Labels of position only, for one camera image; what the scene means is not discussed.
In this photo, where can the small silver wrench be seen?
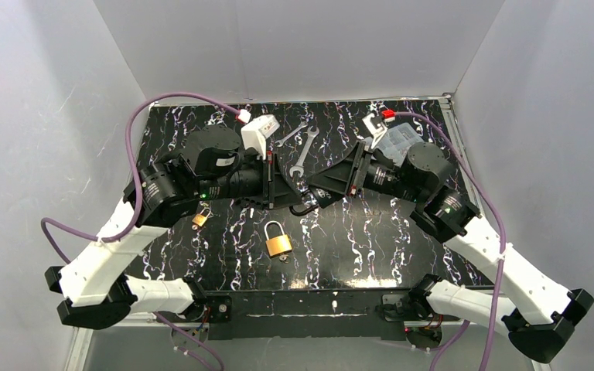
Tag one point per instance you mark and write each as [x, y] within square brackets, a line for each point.
[280, 142]

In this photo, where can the large silver wrench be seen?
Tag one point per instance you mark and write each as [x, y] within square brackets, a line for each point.
[298, 168]

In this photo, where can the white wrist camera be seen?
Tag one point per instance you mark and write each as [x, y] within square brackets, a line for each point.
[256, 131]
[376, 125]

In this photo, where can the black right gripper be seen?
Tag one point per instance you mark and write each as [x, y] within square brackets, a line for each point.
[358, 171]

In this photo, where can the large brass padlock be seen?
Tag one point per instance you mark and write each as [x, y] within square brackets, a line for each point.
[277, 241]

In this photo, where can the clear plastic screw box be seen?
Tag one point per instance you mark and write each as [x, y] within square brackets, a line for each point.
[396, 142]

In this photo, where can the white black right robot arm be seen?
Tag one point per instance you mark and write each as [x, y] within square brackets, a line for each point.
[534, 312]

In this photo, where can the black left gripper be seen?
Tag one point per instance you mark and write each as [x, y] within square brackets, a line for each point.
[267, 182]

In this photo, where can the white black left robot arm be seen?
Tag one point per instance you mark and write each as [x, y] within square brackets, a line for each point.
[214, 164]

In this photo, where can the small brass padlock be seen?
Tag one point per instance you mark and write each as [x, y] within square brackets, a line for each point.
[200, 218]

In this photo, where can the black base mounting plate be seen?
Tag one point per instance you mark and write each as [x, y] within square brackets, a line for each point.
[326, 313]

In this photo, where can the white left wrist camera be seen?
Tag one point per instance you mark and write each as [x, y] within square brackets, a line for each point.
[256, 131]

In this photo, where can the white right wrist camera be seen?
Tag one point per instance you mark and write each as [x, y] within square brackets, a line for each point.
[376, 125]

